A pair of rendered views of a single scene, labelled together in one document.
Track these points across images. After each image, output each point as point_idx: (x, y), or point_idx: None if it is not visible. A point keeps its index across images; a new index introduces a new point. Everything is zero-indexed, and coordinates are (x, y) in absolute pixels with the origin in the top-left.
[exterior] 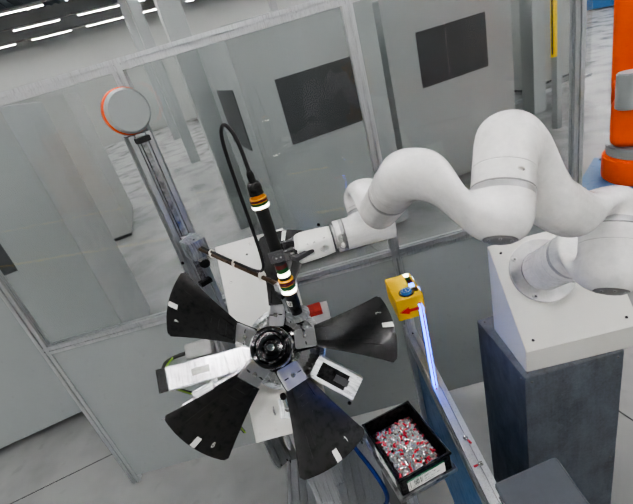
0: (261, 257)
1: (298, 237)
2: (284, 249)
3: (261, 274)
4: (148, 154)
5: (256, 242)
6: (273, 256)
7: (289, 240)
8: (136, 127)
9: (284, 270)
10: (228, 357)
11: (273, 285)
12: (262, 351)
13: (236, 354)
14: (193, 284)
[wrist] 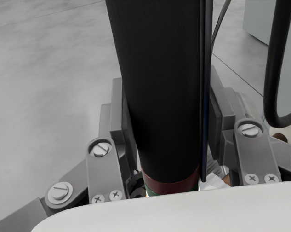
0: (264, 88)
1: (233, 221)
2: (220, 151)
3: (282, 129)
4: None
5: (272, 22)
6: (102, 105)
7: (255, 156)
8: None
9: (146, 188)
10: (207, 151)
11: (210, 173)
12: (132, 197)
13: (211, 161)
14: (222, 14)
